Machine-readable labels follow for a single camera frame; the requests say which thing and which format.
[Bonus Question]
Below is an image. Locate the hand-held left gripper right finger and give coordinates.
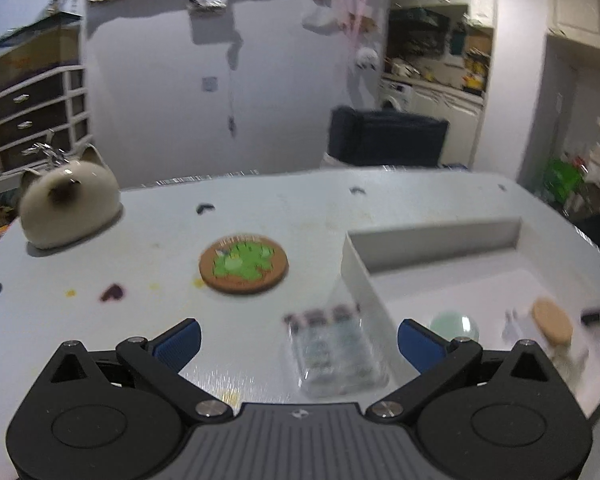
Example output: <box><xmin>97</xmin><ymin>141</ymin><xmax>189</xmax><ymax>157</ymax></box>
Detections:
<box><xmin>365</xmin><ymin>318</ymin><xmax>557</xmax><ymax>424</ymax></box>

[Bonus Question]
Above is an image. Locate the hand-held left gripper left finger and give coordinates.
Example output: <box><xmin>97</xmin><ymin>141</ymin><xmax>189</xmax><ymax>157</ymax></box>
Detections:
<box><xmin>39</xmin><ymin>318</ymin><xmax>234</xmax><ymax>424</ymax></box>

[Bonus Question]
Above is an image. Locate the pale green translucent ball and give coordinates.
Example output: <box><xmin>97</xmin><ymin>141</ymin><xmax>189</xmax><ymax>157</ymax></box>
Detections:
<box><xmin>428</xmin><ymin>311</ymin><xmax>481</xmax><ymax>342</ymax></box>

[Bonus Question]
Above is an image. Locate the round cork lid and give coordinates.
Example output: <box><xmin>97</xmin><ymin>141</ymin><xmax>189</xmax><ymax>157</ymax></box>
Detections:
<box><xmin>531</xmin><ymin>298</ymin><xmax>574</xmax><ymax>345</ymax></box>

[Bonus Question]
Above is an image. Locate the white shallow tray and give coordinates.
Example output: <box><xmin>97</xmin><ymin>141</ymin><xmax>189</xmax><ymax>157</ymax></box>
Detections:
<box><xmin>341</xmin><ymin>215</ymin><xmax>600</xmax><ymax>419</ymax></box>

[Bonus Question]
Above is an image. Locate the clear plastic packet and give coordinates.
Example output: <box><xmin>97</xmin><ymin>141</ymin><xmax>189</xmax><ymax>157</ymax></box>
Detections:
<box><xmin>282</xmin><ymin>302</ymin><xmax>389</xmax><ymax>397</ymax></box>

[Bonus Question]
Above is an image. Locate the round cork coaster green print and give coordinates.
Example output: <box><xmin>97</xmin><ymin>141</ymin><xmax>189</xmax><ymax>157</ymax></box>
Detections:
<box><xmin>198</xmin><ymin>234</ymin><xmax>290</xmax><ymax>296</ymax></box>

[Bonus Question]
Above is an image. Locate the green shopping bag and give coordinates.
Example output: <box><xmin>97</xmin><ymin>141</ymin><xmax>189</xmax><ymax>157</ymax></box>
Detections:
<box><xmin>544</xmin><ymin>157</ymin><xmax>584</xmax><ymax>207</ymax></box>

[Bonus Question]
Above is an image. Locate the cat-shaped ceramic jar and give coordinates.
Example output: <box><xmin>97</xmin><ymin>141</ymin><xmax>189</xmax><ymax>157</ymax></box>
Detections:
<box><xmin>19</xmin><ymin>143</ymin><xmax>124</xmax><ymax>250</ymax></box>

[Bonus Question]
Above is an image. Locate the dark blue covered chair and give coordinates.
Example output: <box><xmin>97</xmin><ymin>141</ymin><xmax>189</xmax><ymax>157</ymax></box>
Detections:
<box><xmin>328</xmin><ymin>105</ymin><xmax>450</xmax><ymax>169</ymax></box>

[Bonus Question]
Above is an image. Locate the white kitchen cabinet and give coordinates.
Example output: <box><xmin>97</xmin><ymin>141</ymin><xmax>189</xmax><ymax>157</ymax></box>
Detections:
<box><xmin>410</xmin><ymin>85</ymin><xmax>484</xmax><ymax>169</ymax></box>

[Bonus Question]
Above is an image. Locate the silver metal ornament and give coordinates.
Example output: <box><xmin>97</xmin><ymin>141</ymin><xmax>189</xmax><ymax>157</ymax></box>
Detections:
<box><xmin>22</xmin><ymin>130</ymin><xmax>72</xmax><ymax>167</ymax></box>

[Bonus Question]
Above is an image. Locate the white washing machine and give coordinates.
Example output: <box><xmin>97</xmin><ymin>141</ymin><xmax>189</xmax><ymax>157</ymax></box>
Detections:
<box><xmin>378</xmin><ymin>80</ymin><xmax>414</xmax><ymax>111</ymax></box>

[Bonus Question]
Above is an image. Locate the white drawer cabinet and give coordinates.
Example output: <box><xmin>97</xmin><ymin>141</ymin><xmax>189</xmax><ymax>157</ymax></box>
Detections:
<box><xmin>0</xmin><ymin>64</ymin><xmax>92</xmax><ymax>177</ymax></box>

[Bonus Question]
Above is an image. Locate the glass fish tank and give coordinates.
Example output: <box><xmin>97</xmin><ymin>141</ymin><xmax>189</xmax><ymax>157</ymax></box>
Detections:
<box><xmin>0</xmin><ymin>12</ymin><xmax>84</xmax><ymax>97</ymax></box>

